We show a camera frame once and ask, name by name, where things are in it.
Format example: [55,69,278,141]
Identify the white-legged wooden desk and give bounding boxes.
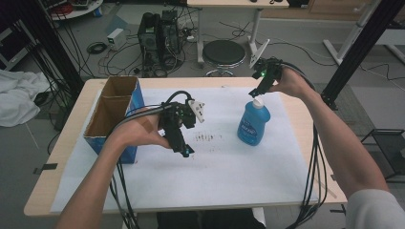
[186,0,290,70]

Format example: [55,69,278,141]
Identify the person's left hand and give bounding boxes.
[108,113,173,151]

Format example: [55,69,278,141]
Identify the white metal stand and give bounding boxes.
[323,0,383,66]

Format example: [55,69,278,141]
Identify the right gripper black cable bundle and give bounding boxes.
[280,61,329,229]

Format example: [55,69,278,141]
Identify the blue cardboard box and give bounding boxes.
[83,75,146,165]

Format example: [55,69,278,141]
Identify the black tape strip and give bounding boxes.
[32,162,59,176]

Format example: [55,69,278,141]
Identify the person's right hand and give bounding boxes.
[268,66,316,99]

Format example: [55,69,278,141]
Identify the white paper sheet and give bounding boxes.
[50,86,319,214]

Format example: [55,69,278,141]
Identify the black computer tower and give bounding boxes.
[137,11,162,73]
[160,10,183,65]

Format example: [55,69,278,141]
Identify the black round stool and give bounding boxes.
[202,39,247,77]

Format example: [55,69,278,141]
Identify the small white box device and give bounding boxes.
[106,28,127,52]

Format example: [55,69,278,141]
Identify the blue bottle with white cap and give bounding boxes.
[237,95,271,147]

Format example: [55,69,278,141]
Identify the left gripper black cable bundle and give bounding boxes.
[108,90,194,229]

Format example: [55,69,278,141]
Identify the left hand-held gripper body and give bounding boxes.
[159,99,205,132]

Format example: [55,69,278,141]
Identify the black wire rack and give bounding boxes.
[361,128,405,184]

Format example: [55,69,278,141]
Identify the round white table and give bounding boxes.
[41,0,104,22]

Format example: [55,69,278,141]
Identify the person's white sleeve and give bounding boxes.
[345,189,405,229]

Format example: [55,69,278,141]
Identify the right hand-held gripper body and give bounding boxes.
[248,38,285,85]

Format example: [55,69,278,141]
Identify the person's dark-trousered legs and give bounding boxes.
[156,208,266,229]

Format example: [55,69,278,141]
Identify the gripper black cable bundle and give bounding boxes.
[280,61,329,229]
[108,90,194,229]

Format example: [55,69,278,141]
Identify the coiled black cable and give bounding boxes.
[86,41,108,55]

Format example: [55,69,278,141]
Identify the grey floor mat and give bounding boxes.
[314,83,376,136]

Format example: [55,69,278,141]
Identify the black metal post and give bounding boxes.
[320,0,405,111]
[6,0,85,96]

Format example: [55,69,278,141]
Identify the white cloth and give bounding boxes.
[0,69,51,128]

